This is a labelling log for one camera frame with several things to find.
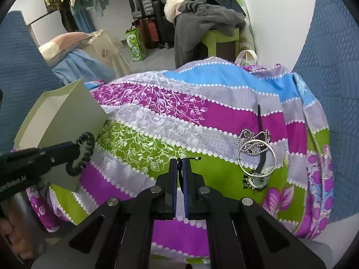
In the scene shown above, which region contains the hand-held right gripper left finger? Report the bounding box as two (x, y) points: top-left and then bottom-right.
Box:
(32, 158), (178, 269)

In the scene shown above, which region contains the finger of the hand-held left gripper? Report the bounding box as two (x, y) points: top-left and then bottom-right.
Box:
(0, 141), (82, 178)

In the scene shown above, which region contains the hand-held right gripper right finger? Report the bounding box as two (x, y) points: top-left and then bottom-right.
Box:
(182, 158), (331, 269)

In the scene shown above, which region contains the black beaded bracelet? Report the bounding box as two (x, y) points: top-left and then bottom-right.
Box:
(66, 132), (95, 176)

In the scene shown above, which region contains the grey-green cardboard box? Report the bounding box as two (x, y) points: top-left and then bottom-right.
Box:
(13, 80), (109, 192)

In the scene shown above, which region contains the person's left hand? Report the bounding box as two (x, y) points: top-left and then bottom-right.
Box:
(0, 217), (32, 257)

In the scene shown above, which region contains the green stone brooch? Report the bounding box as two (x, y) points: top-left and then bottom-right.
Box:
(243, 174), (270, 191)

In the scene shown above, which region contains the striped floral blanket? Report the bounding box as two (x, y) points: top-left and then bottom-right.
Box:
(26, 56), (334, 264)

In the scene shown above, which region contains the blue quilted cushion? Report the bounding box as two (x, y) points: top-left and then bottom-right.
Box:
(292, 0), (359, 225)
(0, 11), (65, 153)

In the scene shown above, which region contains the silver bangle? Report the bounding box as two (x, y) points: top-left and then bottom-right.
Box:
(238, 139), (277, 178)

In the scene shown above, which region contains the light blue sheet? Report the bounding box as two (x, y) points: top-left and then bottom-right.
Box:
(52, 49), (115, 86)

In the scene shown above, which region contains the pink cream pillow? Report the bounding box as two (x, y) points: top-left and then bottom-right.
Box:
(38, 32), (92, 62)

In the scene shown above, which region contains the translucent plastic bag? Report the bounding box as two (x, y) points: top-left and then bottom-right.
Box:
(84, 29), (132, 77)

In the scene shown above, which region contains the white cabinet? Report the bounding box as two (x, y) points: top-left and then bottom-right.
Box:
(8, 1), (61, 47)

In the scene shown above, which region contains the blue hanging garment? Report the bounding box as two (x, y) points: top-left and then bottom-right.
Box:
(70, 0), (97, 33)

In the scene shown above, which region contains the green shopping bag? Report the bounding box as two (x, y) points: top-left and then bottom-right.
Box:
(125, 27), (147, 61)

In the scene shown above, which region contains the green plastic stool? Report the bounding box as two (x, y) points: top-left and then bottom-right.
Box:
(200, 28), (240, 61)

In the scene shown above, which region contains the red suitcase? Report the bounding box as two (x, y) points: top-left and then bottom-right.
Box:
(136, 18), (160, 49)

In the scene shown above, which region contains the black suitcase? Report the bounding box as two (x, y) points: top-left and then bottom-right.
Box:
(151, 1), (176, 49)

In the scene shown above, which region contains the floral folded mat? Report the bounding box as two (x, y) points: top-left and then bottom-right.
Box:
(231, 0), (256, 62)

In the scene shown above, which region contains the grey fleece towel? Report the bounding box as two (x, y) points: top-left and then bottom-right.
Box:
(174, 1), (247, 69)

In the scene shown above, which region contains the grey hard suitcase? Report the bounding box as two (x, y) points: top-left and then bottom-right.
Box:
(127, 0), (155, 20)

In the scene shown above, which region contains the cream garment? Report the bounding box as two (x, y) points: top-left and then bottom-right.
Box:
(164, 0), (188, 23)

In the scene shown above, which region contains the silver bead chain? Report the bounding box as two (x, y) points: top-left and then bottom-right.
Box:
(237, 129), (270, 155)

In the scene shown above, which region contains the white bag handle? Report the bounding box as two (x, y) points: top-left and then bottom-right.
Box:
(234, 50), (258, 65)

